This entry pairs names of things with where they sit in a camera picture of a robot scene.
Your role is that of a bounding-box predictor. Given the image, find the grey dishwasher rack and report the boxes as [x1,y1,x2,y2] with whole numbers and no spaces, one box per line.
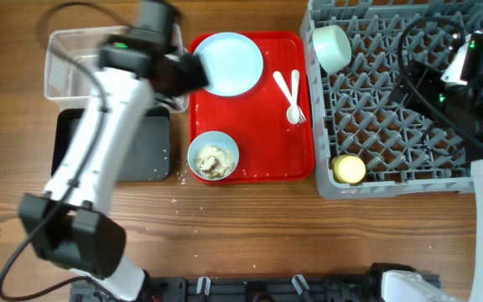
[300,0,483,200]

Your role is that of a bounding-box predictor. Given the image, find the clear plastic bin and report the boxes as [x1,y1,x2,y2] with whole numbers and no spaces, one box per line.
[44,26,189,113]

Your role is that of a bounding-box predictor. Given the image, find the rice and food scraps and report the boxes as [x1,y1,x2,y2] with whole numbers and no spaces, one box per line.
[195,144,235,180]

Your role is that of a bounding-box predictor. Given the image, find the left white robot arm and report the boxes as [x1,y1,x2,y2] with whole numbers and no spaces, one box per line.
[18,1,208,301]

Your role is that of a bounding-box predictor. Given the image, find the red serving tray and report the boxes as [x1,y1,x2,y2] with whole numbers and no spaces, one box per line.
[188,31,315,185]

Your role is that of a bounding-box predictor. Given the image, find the black plastic tray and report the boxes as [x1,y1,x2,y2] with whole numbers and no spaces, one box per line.
[50,107,170,182]

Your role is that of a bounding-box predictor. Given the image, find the white plastic fork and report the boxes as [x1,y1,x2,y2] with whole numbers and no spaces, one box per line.
[273,70,307,124]

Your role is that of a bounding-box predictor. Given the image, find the light blue plate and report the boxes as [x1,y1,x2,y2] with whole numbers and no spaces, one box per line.
[194,32,263,97]

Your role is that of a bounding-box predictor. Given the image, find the yellow plastic cup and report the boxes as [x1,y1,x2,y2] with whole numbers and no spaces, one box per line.
[330,155,366,185]

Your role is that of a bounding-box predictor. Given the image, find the black mounting rail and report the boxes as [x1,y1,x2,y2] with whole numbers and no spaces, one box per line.
[69,273,442,302]

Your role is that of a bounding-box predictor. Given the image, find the green bowl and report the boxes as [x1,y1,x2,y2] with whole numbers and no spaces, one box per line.
[312,25,351,75]

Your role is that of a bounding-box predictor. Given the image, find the white plastic spoon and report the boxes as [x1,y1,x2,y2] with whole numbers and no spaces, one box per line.
[287,70,300,124]

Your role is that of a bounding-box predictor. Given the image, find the light blue rice bowl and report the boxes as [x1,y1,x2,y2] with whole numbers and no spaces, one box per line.
[187,131,240,181]

